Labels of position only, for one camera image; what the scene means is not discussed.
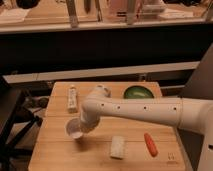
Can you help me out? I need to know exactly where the orange carrot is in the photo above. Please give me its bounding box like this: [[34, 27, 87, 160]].
[[144, 133, 158, 157]]

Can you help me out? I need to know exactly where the white sponge block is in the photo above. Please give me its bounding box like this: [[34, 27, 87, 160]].
[[110, 136, 125, 159]]

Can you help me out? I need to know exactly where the wooden board table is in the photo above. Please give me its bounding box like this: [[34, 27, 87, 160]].
[[28, 82, 186, 171]]

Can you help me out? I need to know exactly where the white tube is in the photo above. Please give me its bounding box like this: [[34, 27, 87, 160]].
[[67, 86, 78, 113]]

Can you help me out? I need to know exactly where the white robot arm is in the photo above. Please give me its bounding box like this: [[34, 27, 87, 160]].
[[80, 85, 213, 171]]

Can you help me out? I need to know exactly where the black side stand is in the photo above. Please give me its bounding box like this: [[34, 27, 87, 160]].
[[0, 75, 43, 171]]

